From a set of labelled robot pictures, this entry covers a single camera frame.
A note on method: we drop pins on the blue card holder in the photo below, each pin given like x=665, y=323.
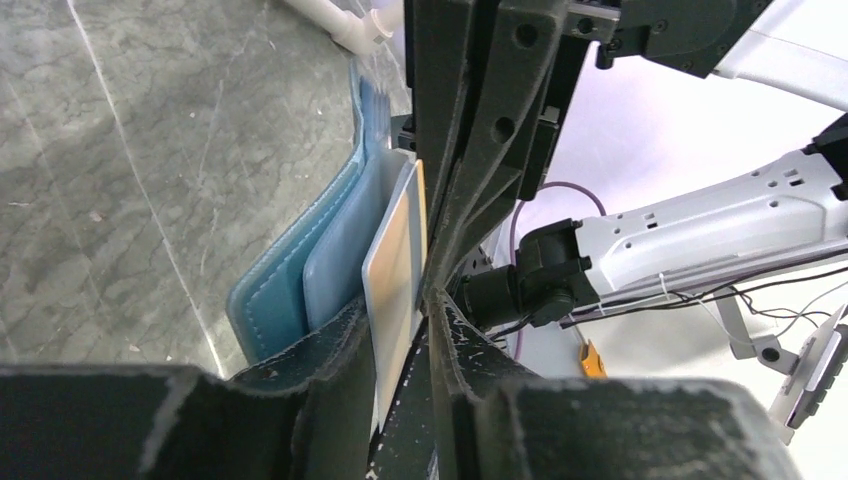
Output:
x=310, y=272

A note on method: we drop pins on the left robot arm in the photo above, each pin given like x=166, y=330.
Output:
x=470, y=413

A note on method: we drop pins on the orange credit card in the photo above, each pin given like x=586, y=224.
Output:
x=391, y=275

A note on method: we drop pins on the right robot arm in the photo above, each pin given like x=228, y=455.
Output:
x=782, y=60

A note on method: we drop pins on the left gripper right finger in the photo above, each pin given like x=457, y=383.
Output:
x=496, y=420

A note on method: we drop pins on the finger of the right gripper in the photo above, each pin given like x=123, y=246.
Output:
x=448, y=43
x=527, y=42

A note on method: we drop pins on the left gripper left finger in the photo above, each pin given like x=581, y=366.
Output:
x=305, y=413

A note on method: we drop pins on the white pvc pipe frame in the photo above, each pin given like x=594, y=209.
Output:
x=358, y=35

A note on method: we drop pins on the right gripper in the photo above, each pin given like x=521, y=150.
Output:
x=690, y=36

